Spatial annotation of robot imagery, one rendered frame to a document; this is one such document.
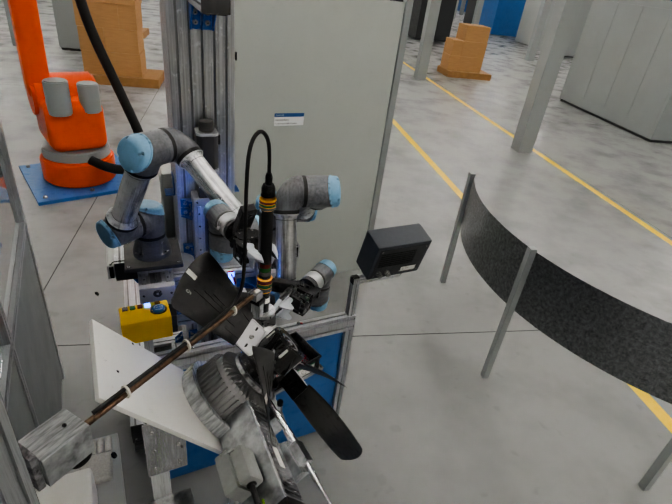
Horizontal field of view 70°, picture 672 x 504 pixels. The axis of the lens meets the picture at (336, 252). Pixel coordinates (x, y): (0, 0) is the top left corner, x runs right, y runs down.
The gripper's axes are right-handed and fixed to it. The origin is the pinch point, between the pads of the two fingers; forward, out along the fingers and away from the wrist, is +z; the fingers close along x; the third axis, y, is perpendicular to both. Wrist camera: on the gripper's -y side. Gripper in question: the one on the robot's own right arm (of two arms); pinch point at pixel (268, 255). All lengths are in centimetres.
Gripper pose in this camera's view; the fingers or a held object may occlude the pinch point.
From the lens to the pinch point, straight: 128.4
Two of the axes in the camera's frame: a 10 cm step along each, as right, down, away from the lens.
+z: 5.8, 4.7, -6.6
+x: -8.0, 2.3, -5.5
